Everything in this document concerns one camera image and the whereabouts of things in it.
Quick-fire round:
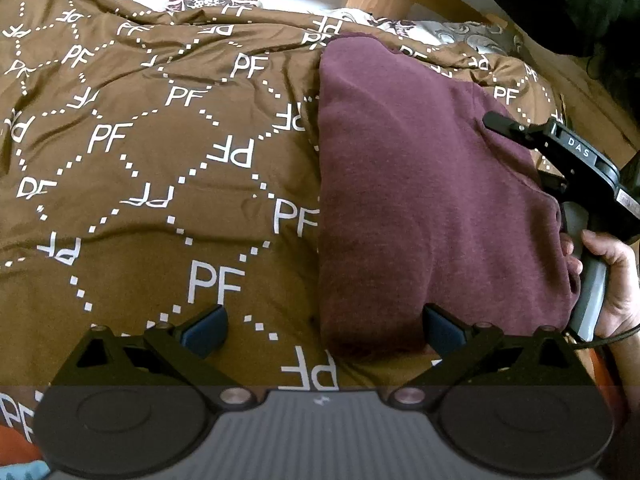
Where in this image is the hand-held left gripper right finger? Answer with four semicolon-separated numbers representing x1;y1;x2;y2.
392;303;598;409

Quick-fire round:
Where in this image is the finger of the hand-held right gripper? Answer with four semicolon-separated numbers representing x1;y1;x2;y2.
482;112;555;149
537;173;569;194

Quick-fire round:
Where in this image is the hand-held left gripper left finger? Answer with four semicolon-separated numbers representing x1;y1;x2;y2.
50;304;259;410

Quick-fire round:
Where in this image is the maroon sweater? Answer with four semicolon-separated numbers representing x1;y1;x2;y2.
316;31;582;362

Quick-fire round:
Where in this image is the person's right hand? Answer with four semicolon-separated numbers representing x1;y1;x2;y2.
559;230;640;339

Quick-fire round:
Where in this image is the dark green jacket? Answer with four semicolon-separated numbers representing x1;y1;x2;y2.
467;0;640;111

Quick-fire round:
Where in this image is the orange cloth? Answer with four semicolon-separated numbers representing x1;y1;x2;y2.
589;349;628;413
0;424;47;467

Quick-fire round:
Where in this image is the brown patterned blanket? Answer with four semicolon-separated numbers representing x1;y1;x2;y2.
0;0;571;448

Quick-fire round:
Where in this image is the black cable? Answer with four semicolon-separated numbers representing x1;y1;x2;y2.
565;324;640;349

